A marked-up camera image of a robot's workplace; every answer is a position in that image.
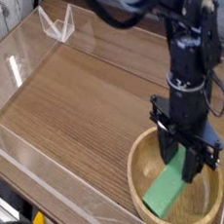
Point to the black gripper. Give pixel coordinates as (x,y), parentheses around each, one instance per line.
(182,119)

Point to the green rectangular block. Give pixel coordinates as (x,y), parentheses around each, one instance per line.
(167,187)

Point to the brown wooden bowl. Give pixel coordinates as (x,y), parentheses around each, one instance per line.
(200,201)

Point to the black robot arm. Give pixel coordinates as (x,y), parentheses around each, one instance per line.
(194,50)

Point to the yellow label sticker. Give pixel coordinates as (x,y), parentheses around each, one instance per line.
(39,218)

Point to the clear acrylic enclosure wall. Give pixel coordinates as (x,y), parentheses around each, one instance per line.
(70,113)

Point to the clear acrylic corner bracket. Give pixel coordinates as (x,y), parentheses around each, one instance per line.
(60,30)

